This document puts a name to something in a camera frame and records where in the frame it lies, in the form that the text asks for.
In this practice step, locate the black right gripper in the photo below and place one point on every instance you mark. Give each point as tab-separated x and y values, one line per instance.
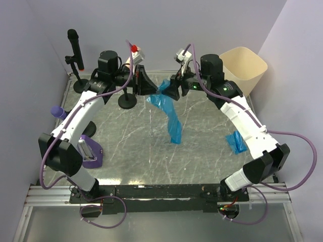
176	80

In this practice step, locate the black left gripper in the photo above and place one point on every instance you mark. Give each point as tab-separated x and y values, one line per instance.
146	86

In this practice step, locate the blue plastic trash bag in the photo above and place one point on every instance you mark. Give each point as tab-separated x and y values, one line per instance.
165	104

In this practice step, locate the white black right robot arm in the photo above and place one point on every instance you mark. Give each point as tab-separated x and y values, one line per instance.
268	155

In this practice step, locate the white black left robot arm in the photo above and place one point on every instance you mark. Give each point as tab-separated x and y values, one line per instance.
59	148

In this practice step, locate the cream plastic trash bin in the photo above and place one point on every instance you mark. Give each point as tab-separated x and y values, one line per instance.
244	67

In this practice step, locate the peach pink microphone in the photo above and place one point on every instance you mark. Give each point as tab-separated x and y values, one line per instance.
127	62

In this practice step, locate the purple wedge holder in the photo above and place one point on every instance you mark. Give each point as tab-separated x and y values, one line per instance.
91	152

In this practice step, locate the purple microphone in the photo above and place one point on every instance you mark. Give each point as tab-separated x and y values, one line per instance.
58	112

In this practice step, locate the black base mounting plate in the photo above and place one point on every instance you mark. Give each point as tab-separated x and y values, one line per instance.
160	198

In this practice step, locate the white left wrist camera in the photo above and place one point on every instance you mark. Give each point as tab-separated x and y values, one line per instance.
137	55

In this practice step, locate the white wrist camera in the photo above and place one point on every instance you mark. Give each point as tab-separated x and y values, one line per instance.
183	57
137	55

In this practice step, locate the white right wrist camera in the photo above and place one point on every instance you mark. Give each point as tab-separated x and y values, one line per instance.
183	57

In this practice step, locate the aluminium rail frame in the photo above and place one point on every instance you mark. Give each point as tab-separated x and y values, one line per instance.
60	196

